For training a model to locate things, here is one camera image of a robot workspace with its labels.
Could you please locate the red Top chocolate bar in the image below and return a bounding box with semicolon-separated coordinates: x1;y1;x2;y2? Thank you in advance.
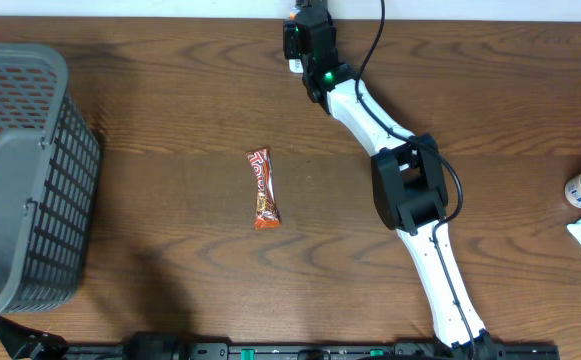
246;147;281;230

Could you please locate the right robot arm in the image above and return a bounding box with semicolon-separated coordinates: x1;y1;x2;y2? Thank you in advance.
283;0;506;359

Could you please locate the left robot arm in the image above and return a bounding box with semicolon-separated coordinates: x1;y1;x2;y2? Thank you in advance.
0;315;69;360

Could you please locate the white barcode scanner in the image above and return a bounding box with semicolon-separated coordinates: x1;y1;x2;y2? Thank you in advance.
288;59;303;74

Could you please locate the grey plastic basket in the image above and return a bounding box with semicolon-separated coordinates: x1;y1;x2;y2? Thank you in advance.
0;43;102;314

